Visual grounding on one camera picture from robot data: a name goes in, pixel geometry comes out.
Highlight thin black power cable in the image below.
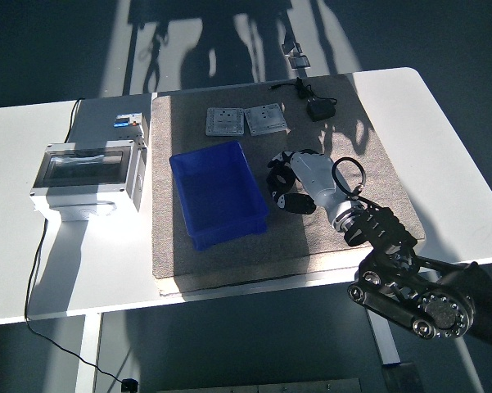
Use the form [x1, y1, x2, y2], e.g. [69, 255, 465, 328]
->
[23, 97, 126, 384]

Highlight beige foam underlay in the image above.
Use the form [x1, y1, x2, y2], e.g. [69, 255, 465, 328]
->
[151, 235, 427, 296]

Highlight black adapter cord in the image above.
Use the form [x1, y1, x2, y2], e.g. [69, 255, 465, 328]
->
[269, 77, 339, 107]

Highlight black power adapter plug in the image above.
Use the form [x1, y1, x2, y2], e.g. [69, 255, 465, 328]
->
[305, 97, 337, 123]

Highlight blue plastic box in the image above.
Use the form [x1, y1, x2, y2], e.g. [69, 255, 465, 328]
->
[169, 140, 270, 251]

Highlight white table leg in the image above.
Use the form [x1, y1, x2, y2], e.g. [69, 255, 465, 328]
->
[368, 310, 402, 365]
[74, 313, 103, 393]

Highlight circuit breaker with blue label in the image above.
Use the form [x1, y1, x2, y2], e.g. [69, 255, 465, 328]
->
[113, 113, 148, 147]

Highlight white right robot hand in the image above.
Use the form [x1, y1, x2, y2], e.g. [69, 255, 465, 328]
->
[267, 149, 349, 216]

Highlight grey square metal plate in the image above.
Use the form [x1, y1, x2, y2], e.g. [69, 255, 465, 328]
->
[243, 102, 290, 137]
[205, 106, 246, 138]

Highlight black plastic nut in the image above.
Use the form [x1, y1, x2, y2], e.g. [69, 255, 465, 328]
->
[269, 163, 298, 193]

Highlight dark floor block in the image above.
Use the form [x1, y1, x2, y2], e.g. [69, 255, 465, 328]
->
[382, 362, 421, 393]

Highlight small dark floor bracket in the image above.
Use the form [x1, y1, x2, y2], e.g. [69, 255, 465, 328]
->
[282, 34, 305, 56]

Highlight grey enclosure with clear lid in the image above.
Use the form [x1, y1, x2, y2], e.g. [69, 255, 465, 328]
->
[29, 138, 148, 222]

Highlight grey-brown mat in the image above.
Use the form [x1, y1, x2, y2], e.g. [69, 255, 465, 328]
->
[151, 73, 427, 283]

